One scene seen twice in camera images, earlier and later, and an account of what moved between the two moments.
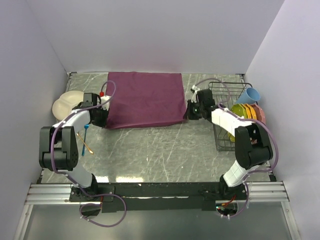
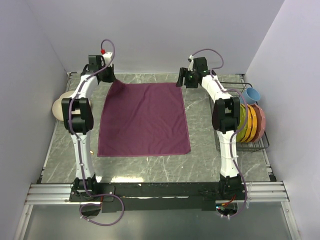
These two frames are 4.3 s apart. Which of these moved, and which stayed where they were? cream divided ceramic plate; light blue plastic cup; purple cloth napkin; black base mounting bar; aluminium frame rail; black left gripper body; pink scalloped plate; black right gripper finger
Moved: black right gripper finger; purple cloth napkin; black left gripper body
Stayed: pink scalloped plate; aluminium frame rail; light blue plastic cup; black base mounting bar; cream divided ceramic plate
